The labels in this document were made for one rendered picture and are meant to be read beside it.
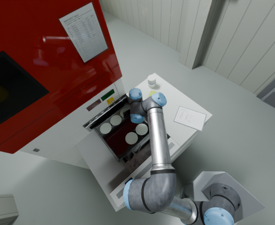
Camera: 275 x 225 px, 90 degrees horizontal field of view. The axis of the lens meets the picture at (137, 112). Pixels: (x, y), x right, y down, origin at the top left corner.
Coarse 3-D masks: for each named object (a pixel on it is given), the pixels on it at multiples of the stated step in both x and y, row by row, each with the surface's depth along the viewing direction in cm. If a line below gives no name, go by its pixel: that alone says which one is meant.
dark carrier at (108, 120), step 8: (128, 120) 117; (96, 128) 117; (112, 128) 115; (120, 128) 114; (128, 128) 113; (104, 136) 112; (112, 136) 112; (120, 136) 111; (144, 136) 108; (112, 144) 108; (120, 144) 108; (128, 144) 107; (136, 144) 106; (120, 152) 105
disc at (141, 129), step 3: (138, 126) 113; (141, 126) 112; (144, 126) 112; (138, 129) 111; (141, 129) 111; (144, 129) 111; (147, 129) 110; (138, 132) 110; (141, 132) 110; (144, 132) 110
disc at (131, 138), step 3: (132, 132) 111; (126, 135) 110; (129, 135) 110; (132, 135) 110; (135, 135) 109; (126, 138) 109; (129, 138) 109; (132, 138) 108; (135, 138) 108; (126, 141) 108; (129, 141) 108; (132, 141) 107; (135, 141) 107
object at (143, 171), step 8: (168, 144) 97; (176, 144) 96; (176, 152) 106; (144, 168) 92; (128, 176) 90; (136, 176) 90; (144, 176) 89; (120, 184) 88; (112, 192) 87; (120, 192) 87; (120, 200) 84
